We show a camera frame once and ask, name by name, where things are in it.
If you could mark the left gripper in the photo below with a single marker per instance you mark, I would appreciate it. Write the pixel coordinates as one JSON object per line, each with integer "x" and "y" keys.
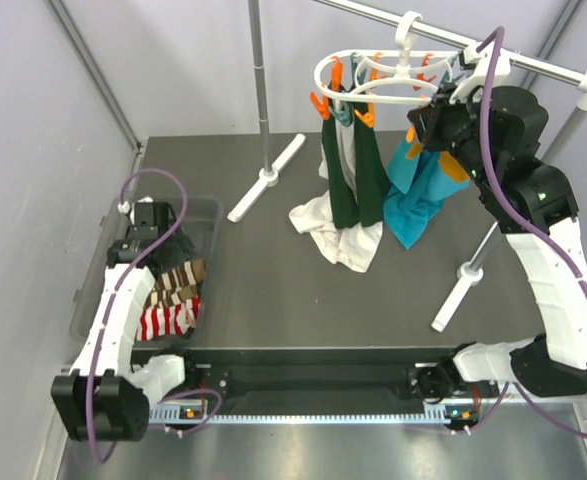
{"x": 183, "y": 251}

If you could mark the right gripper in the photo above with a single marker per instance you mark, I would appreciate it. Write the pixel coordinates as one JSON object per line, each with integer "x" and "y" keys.
{"x": 428, "y": 119}

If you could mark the brown white striped sock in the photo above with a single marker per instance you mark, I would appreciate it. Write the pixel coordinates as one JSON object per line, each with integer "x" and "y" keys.
{"x": 188, "y": 274}

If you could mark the orange sock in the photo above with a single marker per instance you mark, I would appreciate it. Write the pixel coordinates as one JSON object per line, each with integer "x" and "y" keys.
{"x": 452, "y": 168}
{"x": 415, "y": 147}

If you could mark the white clip hanger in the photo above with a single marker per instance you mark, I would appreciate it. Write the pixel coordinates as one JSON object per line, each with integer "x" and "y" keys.
{"x": 350, "y": 83}

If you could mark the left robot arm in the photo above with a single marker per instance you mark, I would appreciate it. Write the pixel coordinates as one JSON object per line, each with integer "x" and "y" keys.
{"x": 151, "y": 289}

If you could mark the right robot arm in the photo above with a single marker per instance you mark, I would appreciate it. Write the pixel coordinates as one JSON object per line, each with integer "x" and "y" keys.
{"x": 495, "y": 141}

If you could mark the clear plastic bin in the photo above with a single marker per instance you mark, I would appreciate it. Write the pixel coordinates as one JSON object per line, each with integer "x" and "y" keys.
{"x": 202, "y": 225}

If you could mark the blue sock pair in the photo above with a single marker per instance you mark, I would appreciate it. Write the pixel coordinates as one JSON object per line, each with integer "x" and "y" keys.
{"x": 418, "y": 190}

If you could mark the red white striped sock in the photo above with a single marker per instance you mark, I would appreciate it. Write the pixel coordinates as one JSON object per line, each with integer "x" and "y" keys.
{"x": 178, "y": 320}

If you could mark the green white sock pair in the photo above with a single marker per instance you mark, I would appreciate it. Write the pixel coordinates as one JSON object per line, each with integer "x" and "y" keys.
{"x": 346, "y": 221}

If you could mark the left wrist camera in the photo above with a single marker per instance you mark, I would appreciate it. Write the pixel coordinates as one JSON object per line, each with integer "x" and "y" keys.
{"x": 127, "y": 207}

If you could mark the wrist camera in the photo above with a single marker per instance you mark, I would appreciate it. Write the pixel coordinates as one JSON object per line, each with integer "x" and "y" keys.
{"x": 127, "y": 207}
{"x": 475, "y": 65}

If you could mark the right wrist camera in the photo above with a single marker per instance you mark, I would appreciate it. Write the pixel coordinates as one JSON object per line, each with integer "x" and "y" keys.
{"x": 475, "y": 65}

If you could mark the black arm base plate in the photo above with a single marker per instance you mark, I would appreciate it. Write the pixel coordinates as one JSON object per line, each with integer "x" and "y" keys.
{"x": 407, "y": 382}

